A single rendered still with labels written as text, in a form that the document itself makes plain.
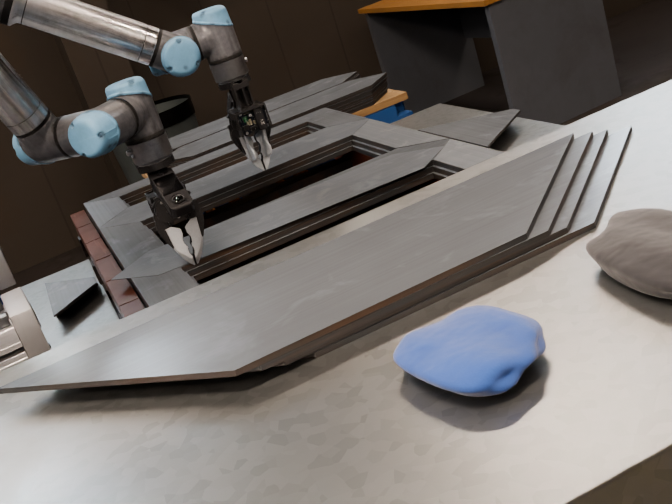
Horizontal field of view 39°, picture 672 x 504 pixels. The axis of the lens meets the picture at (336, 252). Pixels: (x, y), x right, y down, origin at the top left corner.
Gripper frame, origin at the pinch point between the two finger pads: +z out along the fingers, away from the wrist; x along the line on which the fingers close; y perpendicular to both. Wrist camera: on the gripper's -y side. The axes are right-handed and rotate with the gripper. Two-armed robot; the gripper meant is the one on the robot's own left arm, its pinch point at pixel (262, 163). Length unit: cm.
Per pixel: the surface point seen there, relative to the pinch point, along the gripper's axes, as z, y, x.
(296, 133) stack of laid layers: 8, -50, 23
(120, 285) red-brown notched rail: 7.8, 16.1, -39.1
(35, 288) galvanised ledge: 22, -59, -59
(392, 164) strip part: 6.3, 19.3, 22.3
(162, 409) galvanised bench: -14, 126, -42
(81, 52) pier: -14, -334, -2
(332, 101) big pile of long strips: 6, -64, 40
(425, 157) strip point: 6.3, 23.8, 28.1
